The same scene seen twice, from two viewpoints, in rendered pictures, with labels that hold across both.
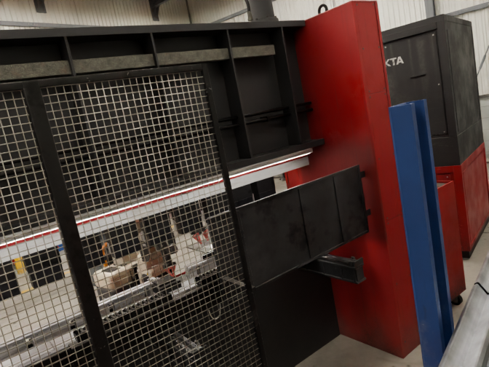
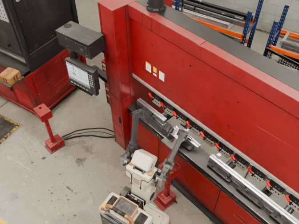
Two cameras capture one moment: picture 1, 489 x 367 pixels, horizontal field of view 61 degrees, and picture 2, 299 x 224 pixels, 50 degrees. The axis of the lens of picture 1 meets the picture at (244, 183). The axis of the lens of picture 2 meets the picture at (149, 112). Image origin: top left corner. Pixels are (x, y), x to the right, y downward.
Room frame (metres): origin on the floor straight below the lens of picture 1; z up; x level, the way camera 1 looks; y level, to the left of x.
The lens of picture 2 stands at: (3.20, 2.55, 3.89)
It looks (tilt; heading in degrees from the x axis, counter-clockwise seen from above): 47 degrees down; 263
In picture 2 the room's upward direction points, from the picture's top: straight up
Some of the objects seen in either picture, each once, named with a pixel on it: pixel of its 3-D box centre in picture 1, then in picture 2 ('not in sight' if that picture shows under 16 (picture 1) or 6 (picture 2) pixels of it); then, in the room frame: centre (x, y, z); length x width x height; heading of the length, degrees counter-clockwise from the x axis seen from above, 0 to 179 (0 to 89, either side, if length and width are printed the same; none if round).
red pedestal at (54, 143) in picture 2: not in sight; (48, 128); (4.25, -0.55, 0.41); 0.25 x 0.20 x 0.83; 35
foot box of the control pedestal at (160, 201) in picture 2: not in sight; (164, 198); (2.75, 0.56, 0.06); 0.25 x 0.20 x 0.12; 33
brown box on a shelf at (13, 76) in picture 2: not in sight; (8, 75); (4.69, -1.03, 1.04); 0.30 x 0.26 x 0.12; 140
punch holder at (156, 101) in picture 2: (263, 190); (158, 98); (2.75, -0.12, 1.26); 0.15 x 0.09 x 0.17; 125
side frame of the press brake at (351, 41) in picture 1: (339, 186); (139, 75); (2.93, -0.67, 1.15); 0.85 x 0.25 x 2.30; 35
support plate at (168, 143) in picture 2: (207, 245); (174, 138); (2.63, 0.32, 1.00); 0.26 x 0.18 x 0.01; 35
